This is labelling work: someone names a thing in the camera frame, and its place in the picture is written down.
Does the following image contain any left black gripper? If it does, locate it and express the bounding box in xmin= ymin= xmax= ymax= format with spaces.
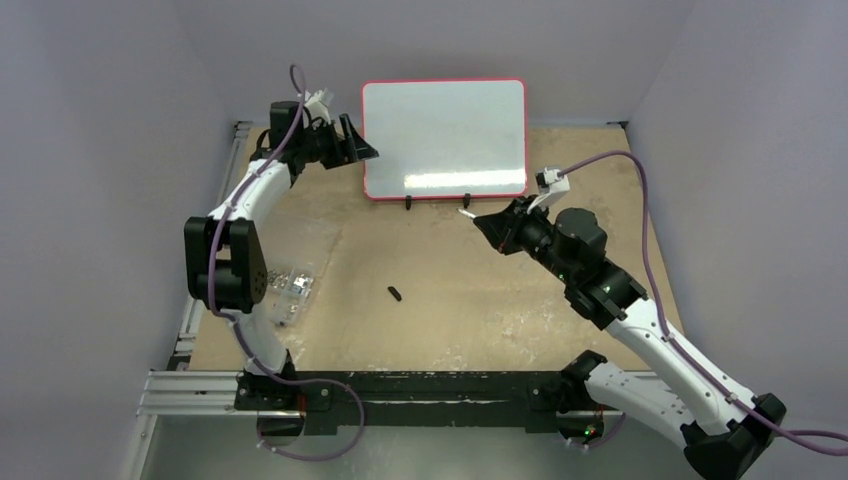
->
xmin=296 ymin=114 xmax=376 ymax=170

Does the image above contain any pink framed whiteboard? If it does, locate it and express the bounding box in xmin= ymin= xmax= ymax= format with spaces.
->
xmin=361 ymin=77 xmax=528 ymax=200

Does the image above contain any black marker cap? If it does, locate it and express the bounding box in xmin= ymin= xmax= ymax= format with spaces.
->
xmin=387 ymin=286 xmax=403 ymax=302

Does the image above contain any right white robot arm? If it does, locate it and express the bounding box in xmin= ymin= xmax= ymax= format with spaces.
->
xmin=472 ymin=197 xmax=787 ymax=479

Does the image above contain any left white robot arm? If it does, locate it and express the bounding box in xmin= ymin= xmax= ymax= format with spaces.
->
xmin=183 ymin=98 xmax=379 ymax=409

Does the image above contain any clear plastic parts box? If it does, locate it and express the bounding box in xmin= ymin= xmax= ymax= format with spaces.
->
xmin=260 ymin=213 xmax=340 ymax=327

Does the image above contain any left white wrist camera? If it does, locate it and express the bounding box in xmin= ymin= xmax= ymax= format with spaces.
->
xmin=304 ymin=88 xmax=334 ymax=124

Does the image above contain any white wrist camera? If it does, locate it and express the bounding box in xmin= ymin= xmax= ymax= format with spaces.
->
xmin=527 ymin=167 xmax=571 ymax=213
xmin=304 ymin=88 xmax=334 ymax=124

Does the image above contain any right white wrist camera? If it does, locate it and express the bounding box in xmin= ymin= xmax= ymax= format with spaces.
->
xmin=527 ymin=167 xmax=571 ymax=213

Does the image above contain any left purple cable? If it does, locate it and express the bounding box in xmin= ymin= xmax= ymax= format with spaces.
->
xmin=206 ymin=63 xmax=313 ymax=392

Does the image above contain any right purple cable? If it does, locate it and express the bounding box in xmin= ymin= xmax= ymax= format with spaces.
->
xmin=559 ymin=149 xmax=848 ymax=457

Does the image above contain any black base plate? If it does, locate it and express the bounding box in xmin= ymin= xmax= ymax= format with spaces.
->
xmin=234 ymin=371 xmax=598 ymax=435

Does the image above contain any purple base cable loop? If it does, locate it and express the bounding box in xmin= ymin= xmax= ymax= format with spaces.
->
xmin=255 ymin=378 xmax=367 ymax=465

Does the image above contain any aluminium rail frame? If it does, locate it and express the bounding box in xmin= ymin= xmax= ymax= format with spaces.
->
xmin=122 ymin=120 xmax=723 ymax=480

